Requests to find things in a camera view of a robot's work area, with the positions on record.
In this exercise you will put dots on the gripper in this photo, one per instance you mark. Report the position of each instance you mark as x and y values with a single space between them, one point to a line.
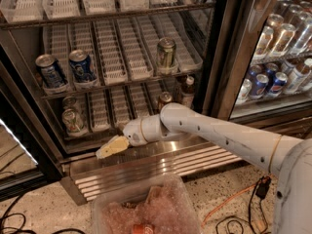
133 132

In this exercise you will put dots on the green 7up can front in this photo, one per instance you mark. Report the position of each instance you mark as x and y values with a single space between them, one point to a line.
73 122

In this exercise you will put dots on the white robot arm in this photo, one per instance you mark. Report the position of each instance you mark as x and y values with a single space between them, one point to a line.
287 158

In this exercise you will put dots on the steel fridge base grille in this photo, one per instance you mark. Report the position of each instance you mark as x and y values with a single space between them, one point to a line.
88 177

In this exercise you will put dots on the brown gold can bottom shelf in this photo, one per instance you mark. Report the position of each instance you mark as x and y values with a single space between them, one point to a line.
164 99

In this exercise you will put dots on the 7up can behind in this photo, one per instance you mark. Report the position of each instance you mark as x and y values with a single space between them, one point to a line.
71 102

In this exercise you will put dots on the red Coca-Cola can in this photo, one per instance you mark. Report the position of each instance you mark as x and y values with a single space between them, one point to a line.
143 229

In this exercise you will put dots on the green gold can middle shelf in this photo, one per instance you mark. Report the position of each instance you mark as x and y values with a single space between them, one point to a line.
166 52

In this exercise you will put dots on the blue Pepsi can left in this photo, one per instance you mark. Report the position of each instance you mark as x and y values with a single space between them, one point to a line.
51 72

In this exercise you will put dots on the white can lower left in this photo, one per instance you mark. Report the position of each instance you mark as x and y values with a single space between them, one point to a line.
244 91

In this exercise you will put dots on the fridge glass door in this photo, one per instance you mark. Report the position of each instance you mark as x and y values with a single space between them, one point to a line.
241 27

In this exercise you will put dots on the blue Pepsi can in door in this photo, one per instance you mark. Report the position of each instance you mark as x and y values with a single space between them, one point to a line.
259 84

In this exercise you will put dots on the blue Pepsi can right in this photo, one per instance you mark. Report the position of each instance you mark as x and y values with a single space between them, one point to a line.
277 84

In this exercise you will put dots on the silver can upper shelf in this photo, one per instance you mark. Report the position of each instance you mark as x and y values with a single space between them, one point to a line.
263 43

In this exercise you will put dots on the clear plastic bin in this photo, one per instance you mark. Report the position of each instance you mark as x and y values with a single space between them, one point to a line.
161 201

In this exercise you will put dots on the brown drink bottle white cap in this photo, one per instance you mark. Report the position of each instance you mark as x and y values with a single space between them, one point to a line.
187 92

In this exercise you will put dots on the black power adapter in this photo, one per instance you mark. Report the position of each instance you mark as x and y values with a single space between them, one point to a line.
263 187

